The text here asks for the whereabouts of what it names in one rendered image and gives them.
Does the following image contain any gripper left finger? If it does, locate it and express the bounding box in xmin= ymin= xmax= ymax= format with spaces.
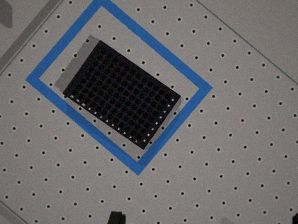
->
xmin=107 ymin=211 xmax=126 ymax=224

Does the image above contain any grey flat rectangular plate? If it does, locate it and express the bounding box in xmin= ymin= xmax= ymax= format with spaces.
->
xmin=0 ymin=0 xmax=298 ymax=224

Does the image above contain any black well plate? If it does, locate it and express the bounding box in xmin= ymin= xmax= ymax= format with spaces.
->
xmin=63 ymin=40 xmax=181 ymax=150

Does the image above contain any blue floor tape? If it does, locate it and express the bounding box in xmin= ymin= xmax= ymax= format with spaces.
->
xmin=25 ymin=0 xmax=212 ymax=176

